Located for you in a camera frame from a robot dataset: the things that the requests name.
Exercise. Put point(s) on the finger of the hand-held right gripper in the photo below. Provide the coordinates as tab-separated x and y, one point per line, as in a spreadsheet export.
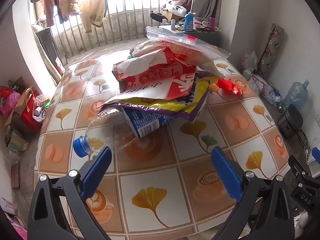
297	172

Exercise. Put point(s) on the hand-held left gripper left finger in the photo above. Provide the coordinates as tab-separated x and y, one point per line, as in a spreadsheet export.
96	172

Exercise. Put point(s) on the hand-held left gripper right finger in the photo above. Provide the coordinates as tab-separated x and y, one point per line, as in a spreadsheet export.
227	177

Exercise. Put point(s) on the clear plastic soda bottle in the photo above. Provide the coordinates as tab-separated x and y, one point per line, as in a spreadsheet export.
110	130

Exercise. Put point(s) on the purple yellow snack bag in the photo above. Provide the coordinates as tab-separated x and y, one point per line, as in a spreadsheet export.
190	100

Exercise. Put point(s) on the person's right hand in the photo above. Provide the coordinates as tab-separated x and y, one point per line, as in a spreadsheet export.
303	223

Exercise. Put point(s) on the black rice cooker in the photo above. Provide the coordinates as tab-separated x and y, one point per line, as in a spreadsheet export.
290	121

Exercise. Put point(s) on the tile printed tablecloth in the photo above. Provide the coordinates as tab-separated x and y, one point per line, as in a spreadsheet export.
155	205

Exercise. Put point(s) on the large blue water jug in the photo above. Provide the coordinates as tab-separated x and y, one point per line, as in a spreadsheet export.
296	95

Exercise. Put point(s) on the red shopping bag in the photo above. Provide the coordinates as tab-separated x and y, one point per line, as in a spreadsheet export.
30	115

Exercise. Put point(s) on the red shiny wrapper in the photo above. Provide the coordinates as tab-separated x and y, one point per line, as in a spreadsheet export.
228	85

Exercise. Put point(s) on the pink plastic bag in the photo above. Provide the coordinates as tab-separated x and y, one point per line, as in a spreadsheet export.
10	103

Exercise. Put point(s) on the red white box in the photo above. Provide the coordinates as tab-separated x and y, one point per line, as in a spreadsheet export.
59	65

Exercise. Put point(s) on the red white snack bag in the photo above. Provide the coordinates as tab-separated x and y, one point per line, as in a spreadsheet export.
160	77

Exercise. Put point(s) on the crumpled white plastic bag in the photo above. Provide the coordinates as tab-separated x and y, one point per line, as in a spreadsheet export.
248	61

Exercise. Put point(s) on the folded printed cardboard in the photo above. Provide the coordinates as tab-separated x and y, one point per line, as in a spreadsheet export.
271	47

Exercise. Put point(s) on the black panel cabinet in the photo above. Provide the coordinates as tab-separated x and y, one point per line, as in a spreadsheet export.
48	47

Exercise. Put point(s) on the clear zip bag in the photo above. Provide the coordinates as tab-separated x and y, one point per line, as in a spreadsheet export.
190	43

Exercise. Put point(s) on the grey cabinet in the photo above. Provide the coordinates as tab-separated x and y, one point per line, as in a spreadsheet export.
200	36

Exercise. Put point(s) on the purple cup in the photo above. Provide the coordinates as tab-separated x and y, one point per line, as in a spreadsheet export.
212	24

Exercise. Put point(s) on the metal balcony railing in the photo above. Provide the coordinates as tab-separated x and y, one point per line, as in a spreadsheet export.
125	17

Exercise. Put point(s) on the blue detergent bottle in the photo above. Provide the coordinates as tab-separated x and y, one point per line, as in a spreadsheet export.
189	22

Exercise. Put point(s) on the blue hanging garment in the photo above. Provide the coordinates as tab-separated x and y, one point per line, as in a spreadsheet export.
62	15

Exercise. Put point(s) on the small white bottle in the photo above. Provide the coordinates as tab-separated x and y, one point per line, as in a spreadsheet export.
173	25

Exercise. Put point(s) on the open cardboard box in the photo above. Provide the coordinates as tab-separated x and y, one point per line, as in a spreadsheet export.
175	16

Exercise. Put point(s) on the pink hanging garment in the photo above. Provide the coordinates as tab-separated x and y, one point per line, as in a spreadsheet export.
48	2

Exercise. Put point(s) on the brown cloth pile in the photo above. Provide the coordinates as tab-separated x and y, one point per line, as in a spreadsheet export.
178	0

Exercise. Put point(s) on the white wall socket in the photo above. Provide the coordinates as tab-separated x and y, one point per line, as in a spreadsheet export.
317	117

